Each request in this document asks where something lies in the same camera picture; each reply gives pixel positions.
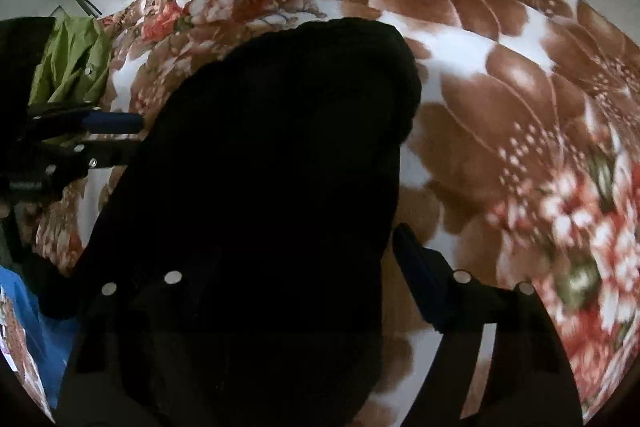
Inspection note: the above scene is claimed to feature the blue and black sweatshirt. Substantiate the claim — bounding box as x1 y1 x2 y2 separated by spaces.
0 17 424 427

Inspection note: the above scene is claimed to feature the green garment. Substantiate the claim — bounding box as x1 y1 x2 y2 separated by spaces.
28 15 112 105

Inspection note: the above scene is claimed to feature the brown floral fleece blanket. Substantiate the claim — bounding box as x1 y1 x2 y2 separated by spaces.
35 0 639 426

